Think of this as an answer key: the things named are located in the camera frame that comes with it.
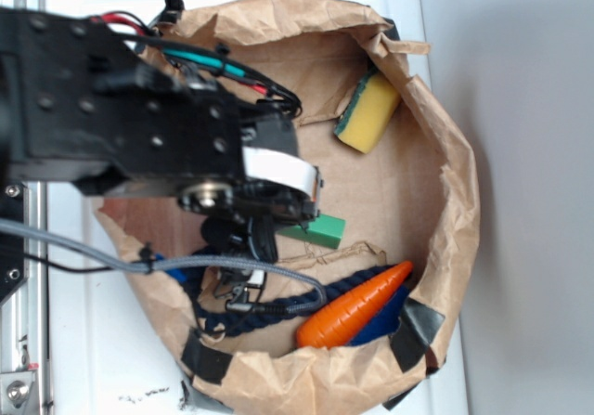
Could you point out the yellow and green sponge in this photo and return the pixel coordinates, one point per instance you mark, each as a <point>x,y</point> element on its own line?
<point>368,113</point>

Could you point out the black gripper with white band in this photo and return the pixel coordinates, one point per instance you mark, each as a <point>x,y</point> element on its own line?
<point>278,190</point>

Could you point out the black tape piece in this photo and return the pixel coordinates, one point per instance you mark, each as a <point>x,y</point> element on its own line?
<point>206,363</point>
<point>194,400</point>
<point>411,343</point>
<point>394,401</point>

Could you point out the green rectangular block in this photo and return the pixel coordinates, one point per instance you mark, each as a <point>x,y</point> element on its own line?
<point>326,231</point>

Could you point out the blue cloth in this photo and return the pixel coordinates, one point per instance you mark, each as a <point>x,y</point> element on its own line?
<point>385,322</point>

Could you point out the brown paper bag tray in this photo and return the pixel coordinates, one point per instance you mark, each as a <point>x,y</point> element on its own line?
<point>414,197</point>

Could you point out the orange plastic carrot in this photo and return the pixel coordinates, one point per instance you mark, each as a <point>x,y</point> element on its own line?
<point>338,322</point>

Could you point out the aluminium rail frame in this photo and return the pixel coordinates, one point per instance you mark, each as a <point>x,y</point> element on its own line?
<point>26,386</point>

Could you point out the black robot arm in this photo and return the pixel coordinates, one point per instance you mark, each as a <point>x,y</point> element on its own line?
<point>135,115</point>

